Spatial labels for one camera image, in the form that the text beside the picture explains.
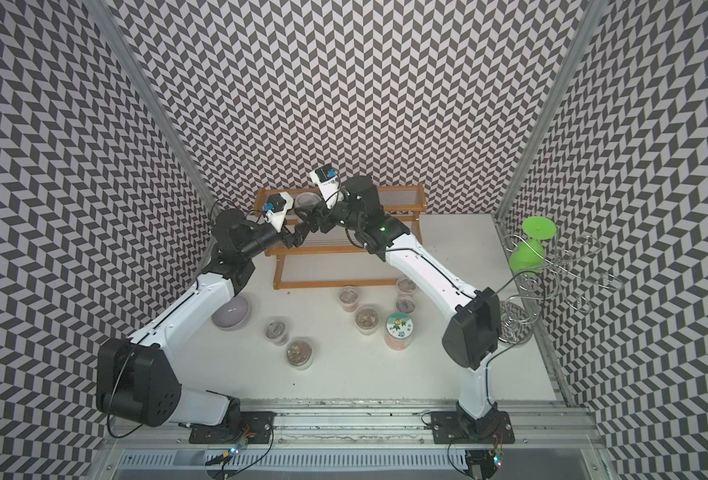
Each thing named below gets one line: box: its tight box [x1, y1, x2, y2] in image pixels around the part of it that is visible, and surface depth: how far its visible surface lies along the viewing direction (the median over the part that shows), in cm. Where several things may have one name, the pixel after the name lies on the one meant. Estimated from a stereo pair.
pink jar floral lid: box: [385, 312, 414, 350], surface depth 84 cm
